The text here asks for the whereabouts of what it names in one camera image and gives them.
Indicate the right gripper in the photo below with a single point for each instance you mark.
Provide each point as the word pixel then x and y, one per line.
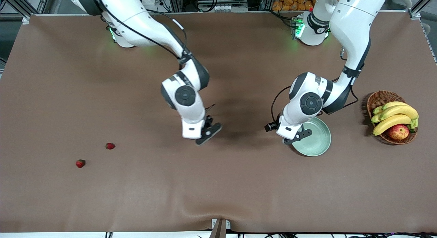
pixel 208 122

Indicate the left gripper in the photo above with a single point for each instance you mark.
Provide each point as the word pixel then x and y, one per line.
pixel 272 126

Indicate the red strawberry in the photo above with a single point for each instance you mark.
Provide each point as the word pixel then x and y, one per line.
pixel 80 163
pixel 110 146

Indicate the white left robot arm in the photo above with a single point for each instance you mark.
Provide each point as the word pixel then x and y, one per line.
pixel 355 23

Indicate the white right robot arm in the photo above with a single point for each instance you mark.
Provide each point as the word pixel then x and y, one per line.
pixel 136 19

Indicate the pale green plate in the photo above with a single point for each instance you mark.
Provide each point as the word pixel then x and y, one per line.
pixel 317 142

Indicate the brown table cover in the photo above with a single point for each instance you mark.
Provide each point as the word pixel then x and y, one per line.
pixel 218 180

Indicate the greenish yellow banana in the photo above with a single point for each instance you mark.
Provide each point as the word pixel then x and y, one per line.
pixel 375 118
pixel 392 104

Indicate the brown wicker basket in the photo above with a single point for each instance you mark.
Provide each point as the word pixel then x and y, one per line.
pixel 379 98

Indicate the white connector block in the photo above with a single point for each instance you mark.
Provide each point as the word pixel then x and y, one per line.
pixel 225 8

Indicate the bag of orange fruit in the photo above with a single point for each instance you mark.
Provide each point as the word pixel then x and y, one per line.
pixel 290 2

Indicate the red apple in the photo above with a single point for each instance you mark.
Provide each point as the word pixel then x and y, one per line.
pixel 398 132

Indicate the metal table bracket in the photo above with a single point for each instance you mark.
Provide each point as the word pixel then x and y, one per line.
pixel 220 229

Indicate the aluminium frame profile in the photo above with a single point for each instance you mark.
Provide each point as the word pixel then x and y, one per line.
pixel 175 2
pixel 268 0

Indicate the aluminium frame post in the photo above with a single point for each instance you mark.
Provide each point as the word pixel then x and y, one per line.
pixel 14 0
pixel 417 11

